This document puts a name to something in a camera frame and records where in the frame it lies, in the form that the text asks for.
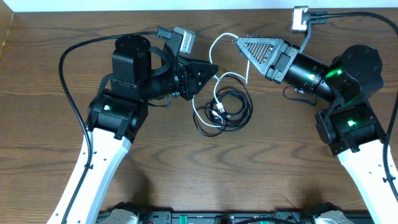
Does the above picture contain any white usb cable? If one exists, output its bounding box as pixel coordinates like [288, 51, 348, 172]
[191, 32, 251, 129]

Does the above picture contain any black usb cable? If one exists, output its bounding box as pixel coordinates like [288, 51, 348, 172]
[192, 74, 254, 138]

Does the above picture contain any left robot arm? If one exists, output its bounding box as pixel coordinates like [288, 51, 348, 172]
[49, 32, 218, 223]

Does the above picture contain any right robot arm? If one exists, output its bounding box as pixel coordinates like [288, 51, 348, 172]
[235, 37, 397, 223]

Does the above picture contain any cardboard panel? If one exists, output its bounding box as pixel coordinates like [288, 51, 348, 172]
[0, 0, 14, 56]

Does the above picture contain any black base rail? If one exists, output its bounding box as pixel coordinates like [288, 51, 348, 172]
[95, 202, 373, 224]

